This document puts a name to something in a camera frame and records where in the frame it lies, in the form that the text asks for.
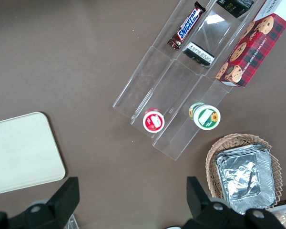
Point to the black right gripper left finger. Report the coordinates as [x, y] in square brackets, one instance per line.
[62, 202]

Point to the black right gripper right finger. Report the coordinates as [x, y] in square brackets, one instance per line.
[202, 207]

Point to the woven wicker basket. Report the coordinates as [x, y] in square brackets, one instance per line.
[211, 167]

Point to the aluminium foil tray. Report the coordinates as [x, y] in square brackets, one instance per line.
[243, 179]

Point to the cream plastic tray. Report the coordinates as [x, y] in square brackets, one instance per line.
[21, 152]

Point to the green sunflower lid cup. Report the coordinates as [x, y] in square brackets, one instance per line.
[206, 118]

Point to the red lid yogurt cup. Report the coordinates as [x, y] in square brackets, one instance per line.
[153, 120]

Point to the clear acrylic tiered organizer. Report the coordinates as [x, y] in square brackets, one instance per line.
[157, 78]

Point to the small black snack box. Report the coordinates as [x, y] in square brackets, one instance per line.
[199, 55]

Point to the red tartan cookie box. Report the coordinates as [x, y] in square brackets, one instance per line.
[255, 50]

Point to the Snickers chocolate bar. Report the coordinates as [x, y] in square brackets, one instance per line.
[186, 28]

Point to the large black chocolate box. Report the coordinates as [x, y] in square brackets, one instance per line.
[236, 6]

